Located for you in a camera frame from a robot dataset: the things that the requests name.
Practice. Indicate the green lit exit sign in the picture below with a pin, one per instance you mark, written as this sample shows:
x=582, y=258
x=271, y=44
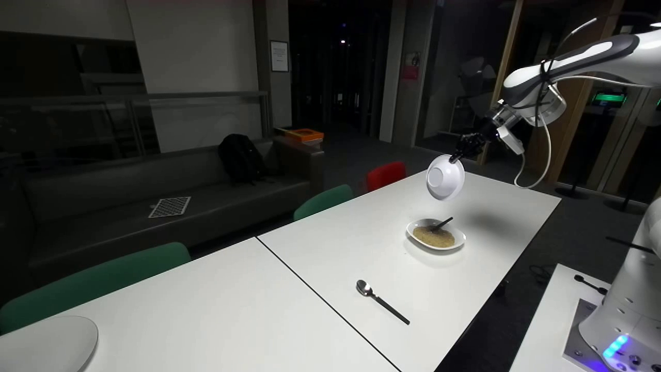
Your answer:
x=609, y=99

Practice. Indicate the orange lidded bin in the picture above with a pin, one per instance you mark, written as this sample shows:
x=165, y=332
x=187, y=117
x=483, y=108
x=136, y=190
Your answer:
x=303, y=142

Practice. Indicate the red wall sign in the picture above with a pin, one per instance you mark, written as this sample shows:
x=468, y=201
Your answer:
x=412, y=67

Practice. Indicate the white plate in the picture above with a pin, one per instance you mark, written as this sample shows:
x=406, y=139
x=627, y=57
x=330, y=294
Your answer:
x=49, y=344

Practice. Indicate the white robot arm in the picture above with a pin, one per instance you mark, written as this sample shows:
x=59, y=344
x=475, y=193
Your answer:
x=586, y=62

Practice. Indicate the paper sheet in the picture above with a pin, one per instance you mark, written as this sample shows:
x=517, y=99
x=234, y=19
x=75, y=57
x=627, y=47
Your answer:
x=169, y=207

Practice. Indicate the green rimmed white bowl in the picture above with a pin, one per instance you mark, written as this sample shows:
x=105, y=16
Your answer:
x=444, y=179

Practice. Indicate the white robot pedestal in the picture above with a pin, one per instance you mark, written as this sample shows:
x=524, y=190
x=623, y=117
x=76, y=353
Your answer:
x=633, y=302

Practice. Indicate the black backpack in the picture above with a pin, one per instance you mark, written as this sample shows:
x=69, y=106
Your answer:
x=240, y=158

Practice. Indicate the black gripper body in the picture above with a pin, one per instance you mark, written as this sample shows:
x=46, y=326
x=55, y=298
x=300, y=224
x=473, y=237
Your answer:
x=483, y=144

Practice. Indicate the glass railing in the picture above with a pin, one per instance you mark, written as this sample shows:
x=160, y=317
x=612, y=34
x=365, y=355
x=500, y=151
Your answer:
x=104, y=124

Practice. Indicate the dry rice pile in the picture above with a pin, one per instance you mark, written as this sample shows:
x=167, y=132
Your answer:
x=434, y=237

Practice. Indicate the framed wall notice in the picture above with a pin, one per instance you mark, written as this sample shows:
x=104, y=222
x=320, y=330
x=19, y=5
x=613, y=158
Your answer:
x=280, y=57

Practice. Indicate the red chair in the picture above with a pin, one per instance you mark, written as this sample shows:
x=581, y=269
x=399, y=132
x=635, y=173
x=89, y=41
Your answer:
x=384, y=177

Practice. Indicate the grey sofa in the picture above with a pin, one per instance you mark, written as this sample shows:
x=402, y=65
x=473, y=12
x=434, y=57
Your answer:
x=104, y=200

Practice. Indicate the black dumbbell shaped tool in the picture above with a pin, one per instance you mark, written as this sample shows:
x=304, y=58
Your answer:
x=591, y=284

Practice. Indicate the green chair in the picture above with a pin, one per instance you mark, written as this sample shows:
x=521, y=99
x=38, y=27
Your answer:
x=326, y=200
x=96, y=279

